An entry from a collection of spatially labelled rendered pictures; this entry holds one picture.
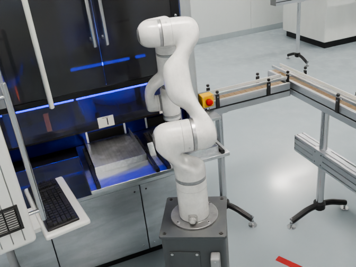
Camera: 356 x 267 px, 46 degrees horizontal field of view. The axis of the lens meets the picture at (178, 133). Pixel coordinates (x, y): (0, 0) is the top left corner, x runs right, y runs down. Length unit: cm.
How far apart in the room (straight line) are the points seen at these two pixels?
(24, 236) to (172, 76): 89
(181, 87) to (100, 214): 122
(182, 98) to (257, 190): 195
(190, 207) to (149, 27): 68
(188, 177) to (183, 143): 14
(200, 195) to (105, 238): 113
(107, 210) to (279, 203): 133
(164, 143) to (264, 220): 170
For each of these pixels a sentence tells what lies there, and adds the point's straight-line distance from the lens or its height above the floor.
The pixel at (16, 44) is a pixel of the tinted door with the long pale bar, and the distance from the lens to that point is 208.
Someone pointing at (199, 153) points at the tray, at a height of 90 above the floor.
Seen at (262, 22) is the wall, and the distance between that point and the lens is 794.
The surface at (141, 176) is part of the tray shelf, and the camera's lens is 196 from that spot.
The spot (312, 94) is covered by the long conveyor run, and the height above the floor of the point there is 92.
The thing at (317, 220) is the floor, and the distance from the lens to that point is 308.
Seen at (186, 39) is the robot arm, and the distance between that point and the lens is 153.
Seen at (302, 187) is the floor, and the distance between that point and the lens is 338.
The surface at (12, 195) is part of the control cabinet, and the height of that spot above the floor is 105.
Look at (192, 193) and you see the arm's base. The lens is 157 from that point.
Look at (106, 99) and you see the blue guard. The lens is 219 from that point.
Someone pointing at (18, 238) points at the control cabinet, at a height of 85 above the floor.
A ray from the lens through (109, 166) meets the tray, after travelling 205.
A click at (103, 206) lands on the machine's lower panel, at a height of 51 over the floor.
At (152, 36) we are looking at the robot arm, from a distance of 153.
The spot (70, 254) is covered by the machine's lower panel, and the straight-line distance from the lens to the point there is 263.
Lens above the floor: 192
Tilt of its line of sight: 27 degrees down
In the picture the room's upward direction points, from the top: 6 degrees counter-clockwise
